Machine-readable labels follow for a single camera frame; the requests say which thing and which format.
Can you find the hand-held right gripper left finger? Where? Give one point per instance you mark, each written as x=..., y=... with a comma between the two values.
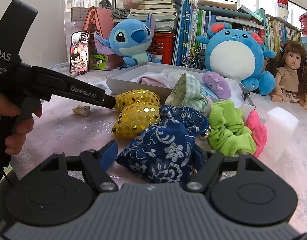
x=107, y=155

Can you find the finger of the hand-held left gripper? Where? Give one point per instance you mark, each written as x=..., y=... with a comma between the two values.
x=109, y=102

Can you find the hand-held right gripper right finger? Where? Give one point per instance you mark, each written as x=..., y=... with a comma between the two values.
x=200, y=158

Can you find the white cardboard box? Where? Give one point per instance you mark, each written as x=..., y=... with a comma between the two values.
x=123, y=82

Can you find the navy floral cloth pouch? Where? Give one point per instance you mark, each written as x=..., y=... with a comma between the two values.
x=166, y=150

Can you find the lime green scrunchie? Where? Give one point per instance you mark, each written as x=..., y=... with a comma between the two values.
x=226, y=130

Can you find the white fluffy plush toy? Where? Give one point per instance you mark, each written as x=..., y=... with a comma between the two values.
x=153, y=78

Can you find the pink scrunchie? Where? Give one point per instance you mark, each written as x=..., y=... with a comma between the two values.
x=257, y=130

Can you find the green checked cloth bag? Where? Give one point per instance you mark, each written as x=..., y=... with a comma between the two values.
x=191, y=90

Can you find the purple plush toy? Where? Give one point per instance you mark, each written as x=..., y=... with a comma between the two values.
x=216, y=85

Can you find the white foam block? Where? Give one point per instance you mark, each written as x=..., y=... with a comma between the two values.
x=281, y=127

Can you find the person's left hand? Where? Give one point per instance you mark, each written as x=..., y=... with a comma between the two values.
x=19, y=135

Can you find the small wooden stick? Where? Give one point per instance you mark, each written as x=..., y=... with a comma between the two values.
x=74, y=74

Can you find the pink snowflake tablecloth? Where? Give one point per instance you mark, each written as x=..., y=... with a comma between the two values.
x=68, y=130

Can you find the smartphone with lit screen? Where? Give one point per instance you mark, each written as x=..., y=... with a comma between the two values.
x=79, y=52

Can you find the blue alien plush toy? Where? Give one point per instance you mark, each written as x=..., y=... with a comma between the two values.
x=128, y=37

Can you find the grey grid board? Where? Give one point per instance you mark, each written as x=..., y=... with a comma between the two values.
x=78, y=15

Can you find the black binder clip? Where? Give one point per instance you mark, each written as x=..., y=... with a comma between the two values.
x=244, y=92

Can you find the pink house-shaped box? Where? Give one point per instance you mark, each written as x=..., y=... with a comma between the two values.
x=103, y=22

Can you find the miniature metal bicycle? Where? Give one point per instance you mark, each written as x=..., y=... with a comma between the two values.
x=191, y=62

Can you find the grey crumpled cloth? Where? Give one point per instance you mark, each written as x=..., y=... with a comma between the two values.
x=113, y=10

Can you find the stack of flat books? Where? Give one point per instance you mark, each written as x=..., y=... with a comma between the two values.
x=156, y=12

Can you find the round blue mouse plush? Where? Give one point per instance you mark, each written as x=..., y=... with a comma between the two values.
x=231, y=57

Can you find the row of upright books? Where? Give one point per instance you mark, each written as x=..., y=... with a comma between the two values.
x=193, y=30

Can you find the brown-haired baby doll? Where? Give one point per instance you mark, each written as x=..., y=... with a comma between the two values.
x=292, y=77

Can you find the red and white cup stack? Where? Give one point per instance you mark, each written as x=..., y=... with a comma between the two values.
x=282, y=0

